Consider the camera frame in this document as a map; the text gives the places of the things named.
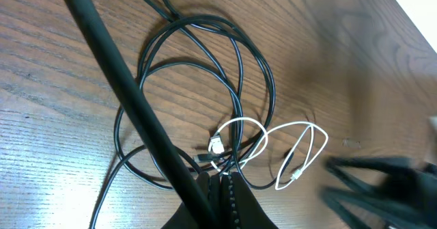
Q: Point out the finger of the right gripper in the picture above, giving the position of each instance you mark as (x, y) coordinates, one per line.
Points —
(396, 213)
(397, 168)

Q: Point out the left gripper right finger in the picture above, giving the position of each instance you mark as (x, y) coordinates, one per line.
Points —
(238, 206)

